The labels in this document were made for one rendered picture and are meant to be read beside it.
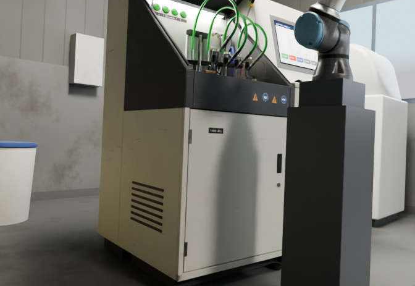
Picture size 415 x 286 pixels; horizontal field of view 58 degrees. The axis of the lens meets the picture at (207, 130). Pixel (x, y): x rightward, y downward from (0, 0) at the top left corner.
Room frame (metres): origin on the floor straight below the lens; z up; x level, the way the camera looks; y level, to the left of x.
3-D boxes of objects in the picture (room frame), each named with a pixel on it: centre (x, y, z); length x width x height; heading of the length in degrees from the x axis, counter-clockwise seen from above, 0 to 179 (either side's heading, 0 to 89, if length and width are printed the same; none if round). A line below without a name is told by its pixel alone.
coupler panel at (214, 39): (2.32, -0.05, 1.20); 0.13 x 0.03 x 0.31; 128
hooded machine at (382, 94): (3.44, -1.31, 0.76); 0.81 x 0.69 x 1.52; 43
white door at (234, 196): (1.77, -0.17, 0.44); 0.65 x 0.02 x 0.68; 128
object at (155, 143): (1.99, 0.00, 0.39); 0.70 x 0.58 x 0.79; 128
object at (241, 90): (1.78, -0.17, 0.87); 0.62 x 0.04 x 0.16; 128
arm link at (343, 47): (1.44, -0.47, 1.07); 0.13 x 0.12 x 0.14; 134
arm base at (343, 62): (1.44, -0.47, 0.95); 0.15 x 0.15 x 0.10
